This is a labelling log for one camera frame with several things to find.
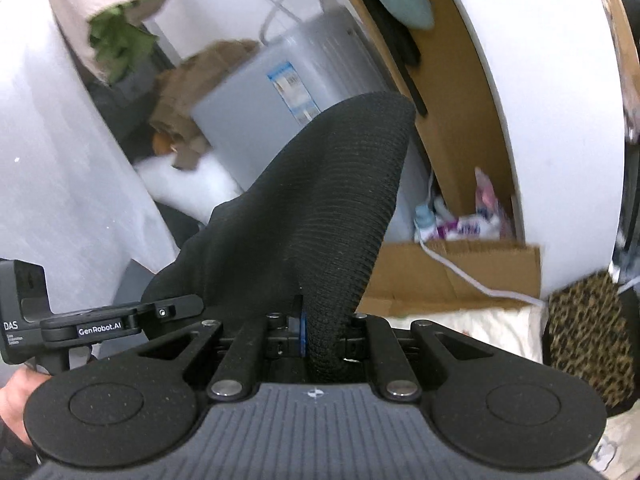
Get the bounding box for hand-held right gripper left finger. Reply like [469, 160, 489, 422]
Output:
[137, 307, 308, 403]

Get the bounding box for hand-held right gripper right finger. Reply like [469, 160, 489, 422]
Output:
[340, 312, 493, 403]

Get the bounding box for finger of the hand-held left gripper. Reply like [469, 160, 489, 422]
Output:
[140, 295, 204, 332]

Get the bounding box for black knit sweater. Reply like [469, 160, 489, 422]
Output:
[140, 91, 417, 386]

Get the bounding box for person's left hand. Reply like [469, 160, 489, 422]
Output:
[0, 366, 53, 448]

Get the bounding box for white printed bedsheet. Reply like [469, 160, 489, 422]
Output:
[390, 305, 640, 480]

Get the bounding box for white pillow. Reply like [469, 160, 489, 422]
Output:
[135, 152, 243, 223]

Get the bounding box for white curtain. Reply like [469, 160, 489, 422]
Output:
[0, 0, 181, 351]

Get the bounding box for blue capped bottle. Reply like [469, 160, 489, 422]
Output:
[414, 202, 436, 241]

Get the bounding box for purple white packet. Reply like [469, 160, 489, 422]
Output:
[435, 167, 503, 241]

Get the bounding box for leopard print cloth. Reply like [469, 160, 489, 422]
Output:
[542, 270, 638, 418]

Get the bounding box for brown paper bag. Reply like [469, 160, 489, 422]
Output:
[150, 40, 261, 171]

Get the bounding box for brown cardboard panel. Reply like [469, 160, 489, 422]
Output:
[320, 0, 526, 241]

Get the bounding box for green leafy plant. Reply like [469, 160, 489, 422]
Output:
[87, 0, 176, 83]

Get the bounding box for grey appliance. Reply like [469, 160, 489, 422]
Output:
[192, 7, 431, 243]

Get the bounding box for hanging black garment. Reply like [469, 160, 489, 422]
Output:
[340, 0, 428, 118]

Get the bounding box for white cable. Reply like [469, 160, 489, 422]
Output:
[417, 232, 548, 308]

